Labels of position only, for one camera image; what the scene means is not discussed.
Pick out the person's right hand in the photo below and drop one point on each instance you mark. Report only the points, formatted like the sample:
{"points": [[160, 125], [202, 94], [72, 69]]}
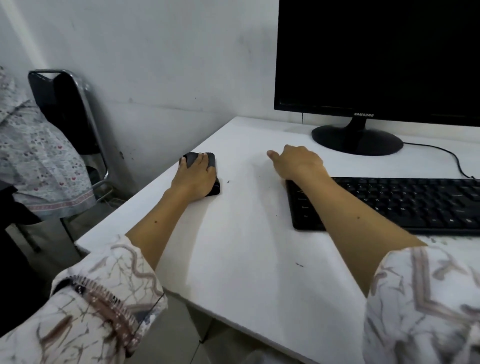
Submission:
{"points": [[302, 165]]}

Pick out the person's left hand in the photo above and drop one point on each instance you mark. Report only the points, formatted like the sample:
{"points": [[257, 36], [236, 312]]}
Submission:
{"points": [[193, 180]]}

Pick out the person's right thumb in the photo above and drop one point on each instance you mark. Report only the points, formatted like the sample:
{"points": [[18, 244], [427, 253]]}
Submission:
{"points": [[275, 155]]}

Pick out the person's left thumb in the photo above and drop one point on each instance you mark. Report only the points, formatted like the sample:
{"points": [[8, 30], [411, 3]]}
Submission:
{"points": [[213, 173]]}

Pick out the black computer mouse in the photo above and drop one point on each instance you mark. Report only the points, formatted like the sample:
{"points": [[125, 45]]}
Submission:
{"points": [[193, 158]]}

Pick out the person's left forearm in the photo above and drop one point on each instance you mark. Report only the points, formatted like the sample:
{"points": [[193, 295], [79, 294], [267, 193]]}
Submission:
{"points": [[165, 221]]}

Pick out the person's right forearm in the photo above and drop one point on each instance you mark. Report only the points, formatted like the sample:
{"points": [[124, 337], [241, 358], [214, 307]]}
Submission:
{"points": [[348, 221]]}

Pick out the black computer keyboard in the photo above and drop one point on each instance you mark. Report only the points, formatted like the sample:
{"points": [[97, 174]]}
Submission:
{"points": [[405, 202]]}

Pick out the black computer monitor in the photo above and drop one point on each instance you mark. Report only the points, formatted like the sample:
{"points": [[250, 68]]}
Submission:
{"points": [[375, 52]]}

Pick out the black chair with metal frame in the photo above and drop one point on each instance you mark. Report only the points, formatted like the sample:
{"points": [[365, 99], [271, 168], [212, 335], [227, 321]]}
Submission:
{"points": [[63, 105]]}

